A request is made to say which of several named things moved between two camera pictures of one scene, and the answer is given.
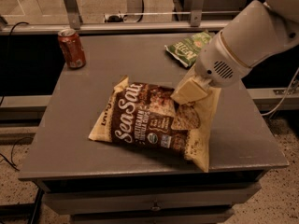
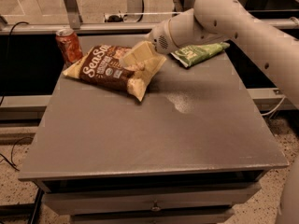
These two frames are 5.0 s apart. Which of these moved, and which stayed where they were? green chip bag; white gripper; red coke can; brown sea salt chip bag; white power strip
Moved: white gripper; brown sea salt chip bag
Stayed: red coke can; white power strip; green chip bag
